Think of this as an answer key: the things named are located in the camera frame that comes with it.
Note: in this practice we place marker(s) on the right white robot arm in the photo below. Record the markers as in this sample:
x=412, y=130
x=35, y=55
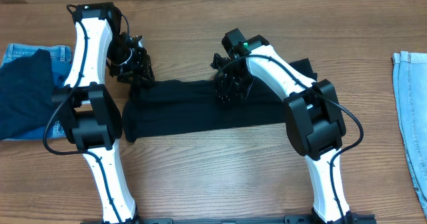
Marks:
x=314, y=122

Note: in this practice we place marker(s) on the black t-shirt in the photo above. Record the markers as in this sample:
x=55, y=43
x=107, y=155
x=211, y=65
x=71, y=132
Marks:
x=175, y=107

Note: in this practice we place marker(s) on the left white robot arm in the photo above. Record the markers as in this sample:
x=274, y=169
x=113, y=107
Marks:
x=86, y=111

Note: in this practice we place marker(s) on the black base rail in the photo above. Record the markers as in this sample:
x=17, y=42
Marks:
x=352, y=218

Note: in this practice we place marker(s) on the light blue denim garment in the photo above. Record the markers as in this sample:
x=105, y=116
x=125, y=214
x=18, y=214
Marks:
x=409, y=84

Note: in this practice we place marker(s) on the folded blue denim jeans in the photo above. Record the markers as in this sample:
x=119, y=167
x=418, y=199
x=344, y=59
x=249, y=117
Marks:
x=61, y=66

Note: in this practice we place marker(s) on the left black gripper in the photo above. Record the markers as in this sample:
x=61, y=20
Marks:
x=139, y=70

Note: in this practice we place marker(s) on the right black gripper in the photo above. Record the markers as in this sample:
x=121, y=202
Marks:
x=228, y=84

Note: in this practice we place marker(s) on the folded navy blue garment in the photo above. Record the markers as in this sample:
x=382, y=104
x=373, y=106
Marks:
x=26, y=89

